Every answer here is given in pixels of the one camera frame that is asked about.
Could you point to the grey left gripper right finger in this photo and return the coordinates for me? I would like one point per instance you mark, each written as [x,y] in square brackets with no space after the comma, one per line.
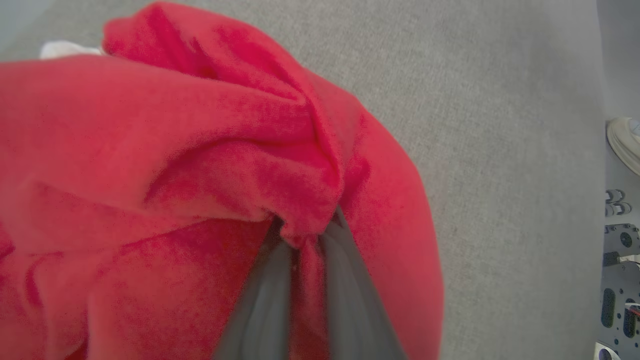
[355,310]

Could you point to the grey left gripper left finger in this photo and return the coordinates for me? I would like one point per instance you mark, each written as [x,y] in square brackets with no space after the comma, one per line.
[262,310]

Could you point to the red and white jersey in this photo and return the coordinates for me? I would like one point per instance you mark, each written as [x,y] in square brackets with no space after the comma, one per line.
[175,150]

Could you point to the grey fabric sofa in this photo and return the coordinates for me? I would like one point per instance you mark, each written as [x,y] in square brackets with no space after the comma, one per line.
[500,150]

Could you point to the grey perforated robot base plate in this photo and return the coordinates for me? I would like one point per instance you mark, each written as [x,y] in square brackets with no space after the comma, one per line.
[620,290]

